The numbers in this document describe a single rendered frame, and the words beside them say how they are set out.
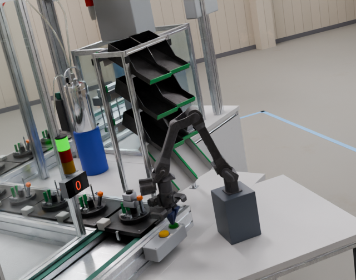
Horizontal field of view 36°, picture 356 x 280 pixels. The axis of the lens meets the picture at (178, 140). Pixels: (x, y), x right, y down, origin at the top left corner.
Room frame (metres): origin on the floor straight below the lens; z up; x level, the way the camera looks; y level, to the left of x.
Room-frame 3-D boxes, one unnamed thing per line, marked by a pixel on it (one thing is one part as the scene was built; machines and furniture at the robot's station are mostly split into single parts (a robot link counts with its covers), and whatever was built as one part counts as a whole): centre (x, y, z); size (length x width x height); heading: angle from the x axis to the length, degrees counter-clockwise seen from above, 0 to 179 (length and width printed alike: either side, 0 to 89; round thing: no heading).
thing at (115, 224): (2.20, 0.25, 0.96); 0.24 x 0.24 x 0.02; 53
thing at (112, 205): (2.35, 0.45, 1.01); 0.24 x 0.24 x 0.13; 53
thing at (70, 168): (2.12, 0.46, 1.28); 0.05 x 0.05 x 0.05
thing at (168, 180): (2.06, 0.09, 1.16); 0.09 x 0.06 x 0.07; 95
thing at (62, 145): (2.12, 0.46, 1.38); 0.05 x 0.05 x 0.05
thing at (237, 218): (2.08, -0.18, 0.96); 0.14 x 0.14 x 0.20; 17
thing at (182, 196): (2.06, 0.09, 1.09); 0.19 x 0.06 x 0.08; 143
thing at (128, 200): (2.21, 0.26, 1.06); 0.08 x 0.04 x 0.07; 53
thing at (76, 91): (3.16, 0.52, 1.32); 0.14 x 0.14 x 0.38
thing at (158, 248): (2.00, 0.13, 0.93); 0.21 x 0.07 x 0.06; 143
